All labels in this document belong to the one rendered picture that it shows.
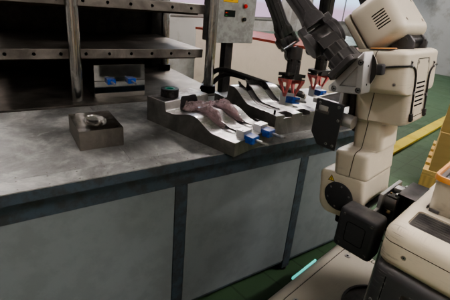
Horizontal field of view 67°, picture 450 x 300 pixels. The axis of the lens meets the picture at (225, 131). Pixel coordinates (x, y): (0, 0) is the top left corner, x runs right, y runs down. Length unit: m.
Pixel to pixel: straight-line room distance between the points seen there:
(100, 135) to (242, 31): 1.35
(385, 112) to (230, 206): 0.72
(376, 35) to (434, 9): 9.64
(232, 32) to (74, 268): 1.61
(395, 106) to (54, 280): 1.21
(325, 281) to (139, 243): 0.77
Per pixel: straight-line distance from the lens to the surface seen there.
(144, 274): 1.45
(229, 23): 2.25
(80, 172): 1.12
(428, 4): 10.80
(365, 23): 1.13
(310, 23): 1.07
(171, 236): 1.39
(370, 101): 1.16
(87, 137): 1.25
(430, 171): 3.28
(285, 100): 1.46
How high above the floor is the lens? 1.32
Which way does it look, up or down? 21 degrees down
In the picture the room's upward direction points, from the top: 5 degrees clockwise
